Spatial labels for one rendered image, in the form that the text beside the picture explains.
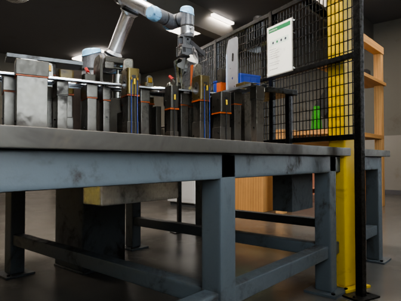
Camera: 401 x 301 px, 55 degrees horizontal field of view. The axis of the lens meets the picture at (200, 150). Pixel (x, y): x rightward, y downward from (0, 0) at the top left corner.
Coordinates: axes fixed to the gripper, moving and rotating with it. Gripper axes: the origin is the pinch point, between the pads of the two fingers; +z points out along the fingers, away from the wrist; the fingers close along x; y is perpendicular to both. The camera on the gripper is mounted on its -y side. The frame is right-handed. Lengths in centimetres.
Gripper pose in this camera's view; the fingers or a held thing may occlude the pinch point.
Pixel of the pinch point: (191, 72)
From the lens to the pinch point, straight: 214.2
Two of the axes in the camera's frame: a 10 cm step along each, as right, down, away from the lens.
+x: 5.1, -0.2, -8.6
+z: 0.1, 10.0, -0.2
